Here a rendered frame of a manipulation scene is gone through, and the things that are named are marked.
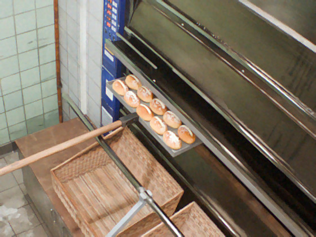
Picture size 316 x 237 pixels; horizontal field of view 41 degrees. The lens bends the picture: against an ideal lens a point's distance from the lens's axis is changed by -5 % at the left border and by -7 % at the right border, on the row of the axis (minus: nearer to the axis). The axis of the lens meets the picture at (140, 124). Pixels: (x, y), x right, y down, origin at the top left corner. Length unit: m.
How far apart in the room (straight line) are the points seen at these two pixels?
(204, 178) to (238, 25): 0.80
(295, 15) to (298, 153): 0.47
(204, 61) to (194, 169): 0.56
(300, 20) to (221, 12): 0.36
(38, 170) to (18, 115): 0.84
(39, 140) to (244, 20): 1.66
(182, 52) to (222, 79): 0.24
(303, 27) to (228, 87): 0.47
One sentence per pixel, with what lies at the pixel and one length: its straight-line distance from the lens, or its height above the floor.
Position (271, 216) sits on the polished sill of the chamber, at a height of 1.18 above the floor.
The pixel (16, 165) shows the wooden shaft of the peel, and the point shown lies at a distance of 1.83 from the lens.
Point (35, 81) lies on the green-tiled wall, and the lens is 3.26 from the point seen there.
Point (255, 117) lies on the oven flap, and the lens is 1.64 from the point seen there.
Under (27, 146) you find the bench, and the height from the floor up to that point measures 0.58.
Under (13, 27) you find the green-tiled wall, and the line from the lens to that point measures 2.95.
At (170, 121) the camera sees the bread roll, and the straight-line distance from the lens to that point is 2.00.
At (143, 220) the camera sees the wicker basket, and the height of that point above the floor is 0.78.
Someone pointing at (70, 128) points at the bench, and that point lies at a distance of 2.87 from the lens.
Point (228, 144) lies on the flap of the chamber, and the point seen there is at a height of 1.40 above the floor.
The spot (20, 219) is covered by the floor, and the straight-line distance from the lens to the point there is 3.15.
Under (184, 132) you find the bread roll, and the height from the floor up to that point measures 1.23.
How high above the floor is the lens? 2.55
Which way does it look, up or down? 43 degrees down
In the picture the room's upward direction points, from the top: 5 degrees clockwise
